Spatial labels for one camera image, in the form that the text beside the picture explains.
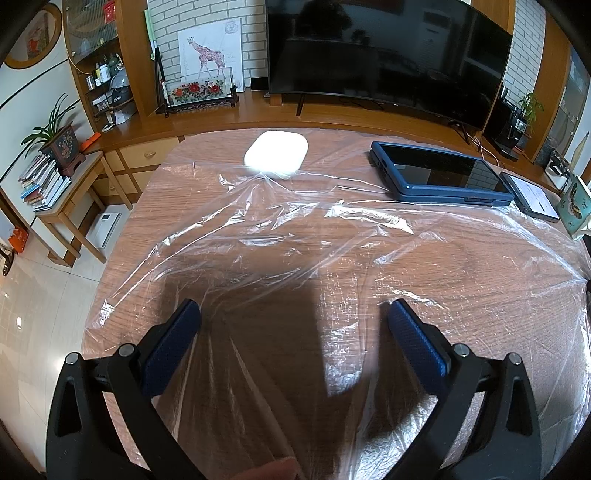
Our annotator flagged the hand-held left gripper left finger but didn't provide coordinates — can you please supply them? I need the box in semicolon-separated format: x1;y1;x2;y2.
46;298;206;480

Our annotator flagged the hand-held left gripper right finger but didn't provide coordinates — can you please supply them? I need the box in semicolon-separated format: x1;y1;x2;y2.
383;298;550;480

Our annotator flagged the white floor appliance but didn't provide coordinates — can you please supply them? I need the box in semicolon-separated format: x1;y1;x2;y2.
88;210;123;247

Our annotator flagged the clear plastic table sheet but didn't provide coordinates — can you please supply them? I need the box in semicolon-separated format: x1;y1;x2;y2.
83;129;591;480

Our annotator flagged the orange box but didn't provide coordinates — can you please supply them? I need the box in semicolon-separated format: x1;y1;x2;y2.
7;228;31;254

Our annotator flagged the wooden side table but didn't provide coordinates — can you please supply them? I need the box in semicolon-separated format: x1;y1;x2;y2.
34;150;134;268

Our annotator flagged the black smartphone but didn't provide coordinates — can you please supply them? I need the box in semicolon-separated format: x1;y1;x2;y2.
499;171;561;223

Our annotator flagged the wooden television cabinet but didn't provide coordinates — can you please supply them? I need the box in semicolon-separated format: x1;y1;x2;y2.
81;85;568;208

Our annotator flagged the stack of books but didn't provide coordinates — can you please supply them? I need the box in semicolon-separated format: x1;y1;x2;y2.
17;152;72;213

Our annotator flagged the blue butterfly print mug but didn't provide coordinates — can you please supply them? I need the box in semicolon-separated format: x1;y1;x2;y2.
556;173;591;241

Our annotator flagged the white rounded case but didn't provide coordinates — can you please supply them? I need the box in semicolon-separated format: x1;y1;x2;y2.
243;130;309;180

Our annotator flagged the white handbag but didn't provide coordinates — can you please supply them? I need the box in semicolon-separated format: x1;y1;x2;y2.
544;150;573;190

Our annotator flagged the plant in dark decorated pot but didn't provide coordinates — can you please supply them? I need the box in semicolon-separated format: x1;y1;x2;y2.
21;92;88;178

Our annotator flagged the black coffee machine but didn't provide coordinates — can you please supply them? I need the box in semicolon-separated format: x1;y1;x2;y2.
485;88;532;162

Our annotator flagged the framed red flower picture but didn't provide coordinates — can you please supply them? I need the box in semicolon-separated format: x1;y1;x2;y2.
154;67;243;118

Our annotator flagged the small green potted plant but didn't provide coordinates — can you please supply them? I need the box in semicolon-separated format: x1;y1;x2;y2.
517;92;546;139

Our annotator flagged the glass door display cabinet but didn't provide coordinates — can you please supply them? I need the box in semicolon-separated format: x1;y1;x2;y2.
531;41;591;176
62;0;158;134

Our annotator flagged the giraffe picture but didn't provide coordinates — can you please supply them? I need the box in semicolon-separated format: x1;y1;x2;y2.
178;18;244;90

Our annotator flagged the black flat screen television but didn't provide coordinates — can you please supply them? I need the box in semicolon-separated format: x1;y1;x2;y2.
265;0;514;139

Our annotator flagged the green handled stick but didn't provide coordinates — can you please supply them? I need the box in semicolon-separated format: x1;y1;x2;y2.
144;8;164;116

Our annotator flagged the round framed wall picture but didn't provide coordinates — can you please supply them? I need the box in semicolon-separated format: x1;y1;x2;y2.
4;0;63;70

